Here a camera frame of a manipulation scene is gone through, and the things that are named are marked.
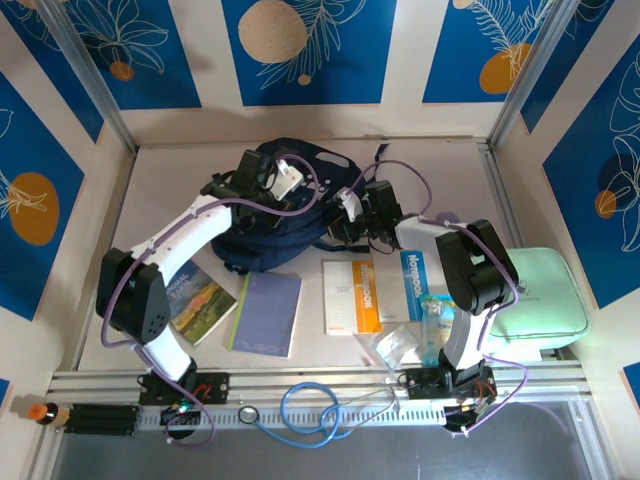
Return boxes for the navy blue backpack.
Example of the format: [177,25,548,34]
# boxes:
[209,137,391,274]

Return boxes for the orange white notebook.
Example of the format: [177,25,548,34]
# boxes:
[322,258,384,336]

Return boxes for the blue white notebook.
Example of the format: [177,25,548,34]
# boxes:
[372,248,451,324]

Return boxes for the purple notebook green spine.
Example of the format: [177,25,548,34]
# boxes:
[223,270,304,360]

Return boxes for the Animal Farm paperback book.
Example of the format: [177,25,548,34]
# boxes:
[162,258,238,347]

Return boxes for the clear plastic bag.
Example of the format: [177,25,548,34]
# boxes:
[349,323,422,372]

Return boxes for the light blue snack packet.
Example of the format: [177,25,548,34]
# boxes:
[418,293,457,367]

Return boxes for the blue stethoscope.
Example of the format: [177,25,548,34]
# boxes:
[237,380,401,449]

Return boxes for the mint green zip case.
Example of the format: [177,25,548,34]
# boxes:
[487,247,592,351]

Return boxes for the black ribbed block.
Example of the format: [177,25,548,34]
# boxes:
[64,403,141,437]

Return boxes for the brown bottle orange cap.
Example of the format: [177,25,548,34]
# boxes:
[27,402,71,427]

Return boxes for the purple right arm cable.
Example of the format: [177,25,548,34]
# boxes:
[357,158,530,436]

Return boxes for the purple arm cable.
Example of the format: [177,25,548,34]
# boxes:
[357,158,530,436]
[99,152,324,449]

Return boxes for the blue floral wall poster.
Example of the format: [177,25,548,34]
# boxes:
[422,0,576,105]
[519,0,616,134]
[222,0,399,107]
[64,0,202,111]
[0,0,106,146]
[0,69,86,321]
[542,49,640,309]

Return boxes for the aluminium table rail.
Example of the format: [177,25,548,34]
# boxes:
[47,367,589,436]

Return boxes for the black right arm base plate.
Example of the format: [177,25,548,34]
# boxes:
[405,367,496,401]

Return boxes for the aluminium frame post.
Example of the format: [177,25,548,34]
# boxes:
[487,0,576,146]
[37,0,139,154]

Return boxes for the grey slotted cable duct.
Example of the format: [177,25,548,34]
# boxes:
[139,403,447,431]

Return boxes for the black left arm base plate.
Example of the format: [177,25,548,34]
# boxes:
[138,372,231,406]

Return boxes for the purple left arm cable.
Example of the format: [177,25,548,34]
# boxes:
[99,152,324,449]

